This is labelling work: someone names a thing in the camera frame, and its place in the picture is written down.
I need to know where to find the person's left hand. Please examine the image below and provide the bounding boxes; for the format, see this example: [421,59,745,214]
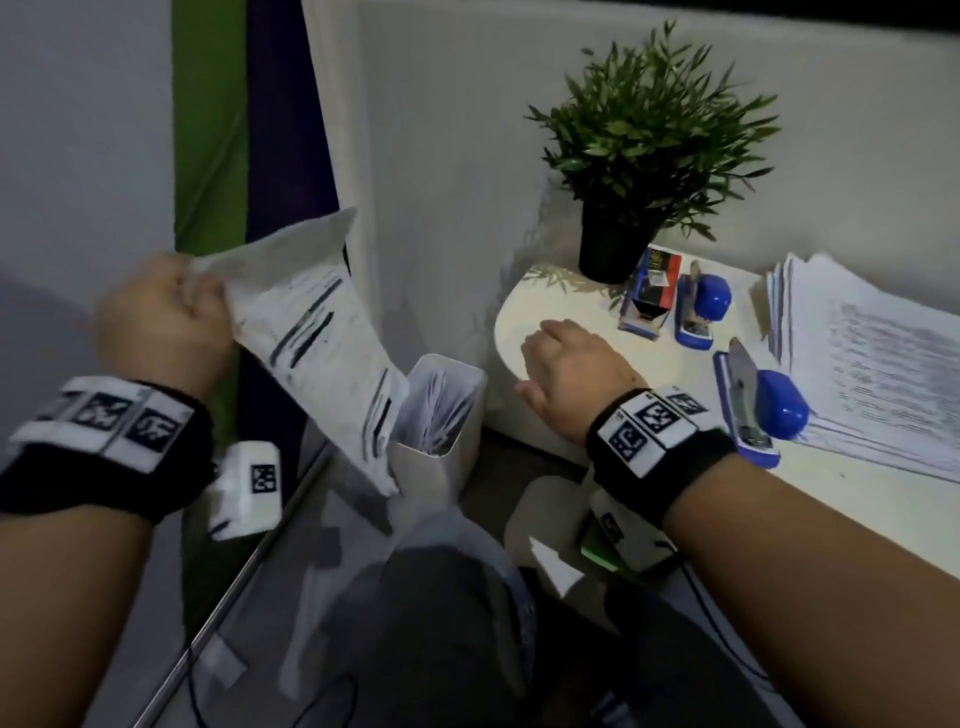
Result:
[97,253,238,401]

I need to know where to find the person's right hand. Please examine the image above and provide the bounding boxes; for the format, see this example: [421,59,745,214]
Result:
[515,318,650,448]

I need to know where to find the blue staples box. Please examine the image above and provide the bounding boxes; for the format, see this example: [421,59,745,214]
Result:
[618,245,684,341]

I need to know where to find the blue white stapler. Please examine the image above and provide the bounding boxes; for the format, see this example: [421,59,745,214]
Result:
[673,260,733,352]
[712,337,812,471]

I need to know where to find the white paper bin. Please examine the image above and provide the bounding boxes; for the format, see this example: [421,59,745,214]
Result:
[386,353,489,520]

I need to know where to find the stack of printed papers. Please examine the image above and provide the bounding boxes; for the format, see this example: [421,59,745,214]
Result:
[764,252,960,485]

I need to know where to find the person's right forearm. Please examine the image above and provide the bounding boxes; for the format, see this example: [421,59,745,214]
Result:
[663,453,960,728]

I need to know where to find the person's left forearm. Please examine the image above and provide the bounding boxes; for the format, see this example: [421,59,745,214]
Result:
[0,506,156,728]

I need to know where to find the person's grey trousers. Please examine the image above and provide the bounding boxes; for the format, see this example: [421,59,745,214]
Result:
[299,517,781,728]

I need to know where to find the green flat board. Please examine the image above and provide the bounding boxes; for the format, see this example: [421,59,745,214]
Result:
[578,524,625,576]

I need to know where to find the green leaf print mat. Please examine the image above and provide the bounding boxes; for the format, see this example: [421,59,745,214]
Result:
[172,0,253,624]

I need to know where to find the green potted plant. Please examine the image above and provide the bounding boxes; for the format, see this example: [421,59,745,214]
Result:
[524,20,782,286]

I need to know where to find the dark window pane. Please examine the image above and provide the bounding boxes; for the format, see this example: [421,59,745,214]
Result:
[659,0,960,36]

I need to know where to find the black left wrist strap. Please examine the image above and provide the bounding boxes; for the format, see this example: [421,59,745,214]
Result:
[0,374,217,526]

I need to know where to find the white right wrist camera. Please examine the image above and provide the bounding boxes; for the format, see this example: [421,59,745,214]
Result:
[588,487,681,576]

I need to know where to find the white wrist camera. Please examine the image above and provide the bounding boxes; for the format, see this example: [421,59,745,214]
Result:
[206,440,285,542]
[588,487,681,576]

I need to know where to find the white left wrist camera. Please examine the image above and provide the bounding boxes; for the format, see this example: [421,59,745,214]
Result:
[206,440,285,542]

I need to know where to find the black right camera cable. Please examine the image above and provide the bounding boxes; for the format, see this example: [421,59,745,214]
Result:
[678,562,774,692]

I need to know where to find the black camera cable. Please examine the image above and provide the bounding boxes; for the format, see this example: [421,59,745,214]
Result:
[678,562,774,692]
[183,652,211,728]

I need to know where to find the black left camera cable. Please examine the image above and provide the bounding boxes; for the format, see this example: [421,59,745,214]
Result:
[183,652,211,728]

